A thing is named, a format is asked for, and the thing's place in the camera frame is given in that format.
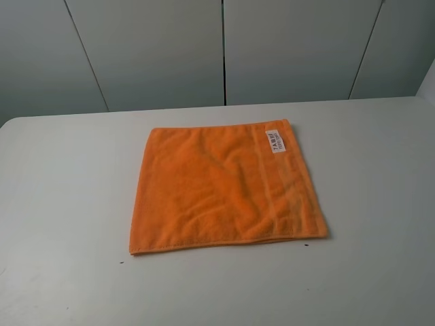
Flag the orange terry towel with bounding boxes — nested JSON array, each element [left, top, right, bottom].
[[129, 120, 329, 255]]

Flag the white towel label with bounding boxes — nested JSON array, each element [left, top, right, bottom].
[[265, 130, 286, 153]]

